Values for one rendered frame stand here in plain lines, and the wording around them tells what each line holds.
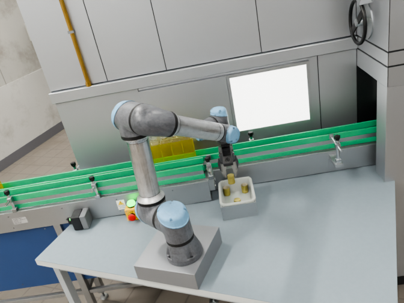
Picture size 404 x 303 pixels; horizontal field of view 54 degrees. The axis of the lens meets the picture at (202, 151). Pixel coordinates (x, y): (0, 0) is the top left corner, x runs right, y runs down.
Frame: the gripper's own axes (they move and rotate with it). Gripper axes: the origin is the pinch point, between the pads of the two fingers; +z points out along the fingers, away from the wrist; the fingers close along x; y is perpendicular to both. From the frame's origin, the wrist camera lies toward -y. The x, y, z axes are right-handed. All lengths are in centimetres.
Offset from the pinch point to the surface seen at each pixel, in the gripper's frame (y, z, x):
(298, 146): 18.3, 0.3, -37.1
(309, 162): 16.1, 9.1, -41.5
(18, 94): 314, 20, 254
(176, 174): 8.7, -1.2, 27.4
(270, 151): 18.3, 0.3, -22.6
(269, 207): -6.2, 17.2, -15.9
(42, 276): 8, 51, 120
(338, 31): 38, -50, -66
